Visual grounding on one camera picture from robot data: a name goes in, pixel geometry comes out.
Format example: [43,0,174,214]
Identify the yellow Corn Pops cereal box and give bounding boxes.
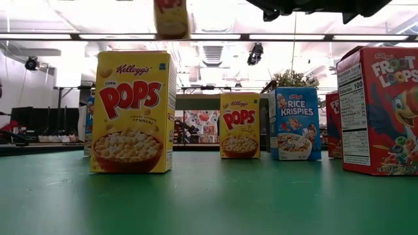
[219,92,261,160]
[153,0,191,40]
[89,50,178,174]

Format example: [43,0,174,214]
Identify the blue Rice Krispies cereal box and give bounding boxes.
[84,96,95,157]
[267,86,323,161]

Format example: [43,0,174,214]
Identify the red Froot Loops cereal box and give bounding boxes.
[336,45,418,177]
[325,91,343,159]

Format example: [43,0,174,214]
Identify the green table mat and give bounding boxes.
[0,148,418,235]

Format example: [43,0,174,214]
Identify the potted plant ribbed pot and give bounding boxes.
[269,69,327,110]

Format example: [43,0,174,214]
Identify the black partition panels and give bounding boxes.
[9,106,81,138]

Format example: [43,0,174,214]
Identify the black ceiling spotlight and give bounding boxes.
[24,55,40,72]

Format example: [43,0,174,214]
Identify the red object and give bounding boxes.
[0,119,20,133]

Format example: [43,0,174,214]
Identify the black hanging overhead camera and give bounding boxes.
[246,42,265,67]

